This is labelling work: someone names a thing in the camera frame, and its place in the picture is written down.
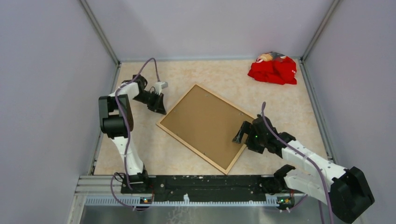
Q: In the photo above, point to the left controller board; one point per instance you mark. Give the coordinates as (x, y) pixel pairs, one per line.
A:
(145, 200)

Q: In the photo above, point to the red crumpled cloth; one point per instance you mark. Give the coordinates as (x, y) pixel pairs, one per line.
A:
(275, 68)

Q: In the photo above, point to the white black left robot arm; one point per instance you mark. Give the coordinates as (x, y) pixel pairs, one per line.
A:
(116, 121)

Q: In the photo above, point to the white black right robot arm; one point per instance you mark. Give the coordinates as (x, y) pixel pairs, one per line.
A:
(345, 190)

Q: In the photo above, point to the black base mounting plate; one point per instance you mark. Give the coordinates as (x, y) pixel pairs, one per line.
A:
(207, 188)

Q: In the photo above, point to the aluminium front rail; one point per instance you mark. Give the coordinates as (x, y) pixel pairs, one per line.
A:
(103, 184)

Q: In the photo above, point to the controller board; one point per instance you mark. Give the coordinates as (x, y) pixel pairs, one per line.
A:
(282, 201)
(145, 200)

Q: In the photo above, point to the right controller board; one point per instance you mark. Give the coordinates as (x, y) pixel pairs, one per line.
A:
(282, 201)

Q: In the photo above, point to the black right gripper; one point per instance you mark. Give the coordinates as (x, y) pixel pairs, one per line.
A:
(245, 128)

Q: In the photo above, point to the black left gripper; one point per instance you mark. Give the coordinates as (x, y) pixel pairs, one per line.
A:
(158, 106)

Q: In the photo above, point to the wooden picture frame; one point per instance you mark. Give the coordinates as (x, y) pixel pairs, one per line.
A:
(191, 148)

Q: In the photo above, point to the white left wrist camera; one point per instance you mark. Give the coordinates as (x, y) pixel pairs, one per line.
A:
(159, 86)

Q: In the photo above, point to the white toothed cable duct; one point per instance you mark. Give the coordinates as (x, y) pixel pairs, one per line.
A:
(186, 202)

